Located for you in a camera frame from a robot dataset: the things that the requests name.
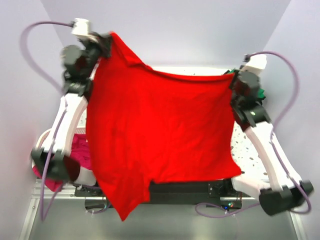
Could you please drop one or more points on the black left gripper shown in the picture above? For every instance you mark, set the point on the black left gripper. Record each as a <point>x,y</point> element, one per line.
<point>104,44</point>

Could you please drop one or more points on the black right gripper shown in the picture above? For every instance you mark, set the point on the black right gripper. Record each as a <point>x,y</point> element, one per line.
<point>235,77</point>

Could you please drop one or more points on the red t shirt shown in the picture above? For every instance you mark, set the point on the red t shirt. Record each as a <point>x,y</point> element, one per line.
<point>145,126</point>

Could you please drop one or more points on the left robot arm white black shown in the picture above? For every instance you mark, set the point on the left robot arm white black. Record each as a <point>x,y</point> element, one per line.
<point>76,93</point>

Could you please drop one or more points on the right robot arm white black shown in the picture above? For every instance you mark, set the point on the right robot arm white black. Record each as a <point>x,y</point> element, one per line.
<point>285,190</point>

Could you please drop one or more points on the folded green t shirt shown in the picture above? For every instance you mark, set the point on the folded green t shirt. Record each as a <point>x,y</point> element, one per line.
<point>260,94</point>

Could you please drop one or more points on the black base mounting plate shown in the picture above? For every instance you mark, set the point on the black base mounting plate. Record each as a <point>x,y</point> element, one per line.
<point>217,193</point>

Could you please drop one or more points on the magenta t shirt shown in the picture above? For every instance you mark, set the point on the magenta t shirt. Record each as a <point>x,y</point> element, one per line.
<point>62,168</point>

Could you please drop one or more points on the white perforated laundry basket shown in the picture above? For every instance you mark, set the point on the white perforated laundry basket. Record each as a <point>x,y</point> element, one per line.
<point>52,146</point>

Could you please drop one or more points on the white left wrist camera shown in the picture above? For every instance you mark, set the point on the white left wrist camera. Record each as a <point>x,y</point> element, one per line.
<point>81,29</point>

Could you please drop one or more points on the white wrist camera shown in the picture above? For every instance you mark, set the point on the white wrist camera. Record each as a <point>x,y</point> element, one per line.
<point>81,29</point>
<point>256,64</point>

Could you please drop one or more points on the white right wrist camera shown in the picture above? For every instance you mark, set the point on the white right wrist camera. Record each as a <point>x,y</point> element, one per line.
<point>256,64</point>

